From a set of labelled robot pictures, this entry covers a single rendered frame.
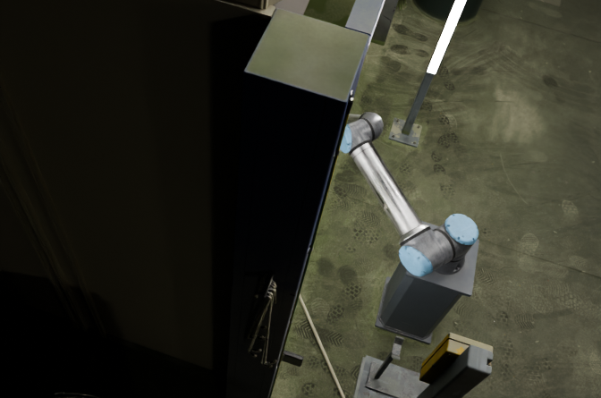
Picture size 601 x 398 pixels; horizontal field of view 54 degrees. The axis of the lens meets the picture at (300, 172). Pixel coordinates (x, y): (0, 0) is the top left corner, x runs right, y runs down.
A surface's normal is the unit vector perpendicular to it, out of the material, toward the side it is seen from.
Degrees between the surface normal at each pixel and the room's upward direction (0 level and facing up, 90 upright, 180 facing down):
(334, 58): 0
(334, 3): 90
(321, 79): 0
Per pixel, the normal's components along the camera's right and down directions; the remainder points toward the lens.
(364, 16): 0.12, -0.58
